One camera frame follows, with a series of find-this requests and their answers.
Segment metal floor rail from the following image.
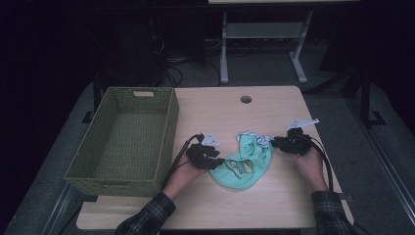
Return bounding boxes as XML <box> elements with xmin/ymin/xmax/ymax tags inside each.
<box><xmin>346</xmin><ymin>97</ymin><xmax>415</xmax><ymax>227</ymax></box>
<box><xmin>41</xmin><ymin>181</ymin><xmax>86</xmax><ymax>235</ymax></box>

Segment person's right hand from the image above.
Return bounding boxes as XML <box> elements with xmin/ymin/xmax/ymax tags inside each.
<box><xmin>288</xmin><ymin>146</ymin><xmax>329</xmax><ymax>193</ymax></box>

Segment person's left hand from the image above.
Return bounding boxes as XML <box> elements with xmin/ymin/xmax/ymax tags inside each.
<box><xmin>161</xmin><ymin>152</ymin><xmax>208</xmax><ymax>201</ymax></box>

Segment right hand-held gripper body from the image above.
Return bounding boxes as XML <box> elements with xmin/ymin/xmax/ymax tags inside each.
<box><xmin>285</xmin><ymin>117</ymin><xmax>320</xmax><ymax>157</ymax></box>

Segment black metal stand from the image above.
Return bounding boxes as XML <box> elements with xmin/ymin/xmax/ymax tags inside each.
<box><xmin>80</xmin><ymin>72</ymin><xmax>103</xmax><ymax>125</ymax></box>
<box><xmin>357</xmin><ymin>63</ymin><xmax>388</xmax><ymax>129</ymax></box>

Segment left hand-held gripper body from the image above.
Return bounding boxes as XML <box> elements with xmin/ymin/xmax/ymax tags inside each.
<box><xmin>185</xmin><ymin>130</ymin><xmax>221</xmax><ymax>170</ymax></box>

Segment mint green baby garment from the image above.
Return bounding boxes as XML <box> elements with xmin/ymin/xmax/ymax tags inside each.
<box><xmin>208</xmin><ymin>130</ymin><xmax>275</xmax><ymax>192</ymax></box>

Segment tangle of floor cables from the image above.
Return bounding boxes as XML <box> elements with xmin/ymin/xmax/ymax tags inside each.
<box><xmin>148</xmin><ymin>33</ymin><xmax>223</xmax><ymax>88</ymax></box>

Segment green woven basket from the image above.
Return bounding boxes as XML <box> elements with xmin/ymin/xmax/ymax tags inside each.
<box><xmin>64</xmin><ymin>86</ymin><xmax>180</xmax><ymax>198</ymax></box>

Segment white metal table frame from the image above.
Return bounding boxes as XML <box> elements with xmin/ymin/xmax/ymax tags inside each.
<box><xmin>219</xmin><ymin>11</ymin><xmax>314</xmax><ymax>85</ymax></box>

